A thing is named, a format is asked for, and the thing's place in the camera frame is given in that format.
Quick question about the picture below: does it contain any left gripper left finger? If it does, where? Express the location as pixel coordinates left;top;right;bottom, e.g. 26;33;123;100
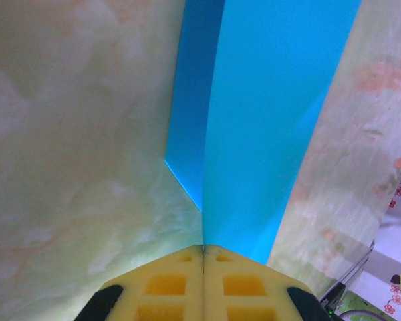
74;245;205;321

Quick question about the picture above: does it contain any teal cloth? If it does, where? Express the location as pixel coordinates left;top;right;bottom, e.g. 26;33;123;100
163;0;364;265

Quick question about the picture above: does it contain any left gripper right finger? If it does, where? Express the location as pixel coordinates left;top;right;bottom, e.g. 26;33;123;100
203;245;336;321

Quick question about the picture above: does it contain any long aluminium base rail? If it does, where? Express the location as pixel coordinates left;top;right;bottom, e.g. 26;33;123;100
320;239;377;310

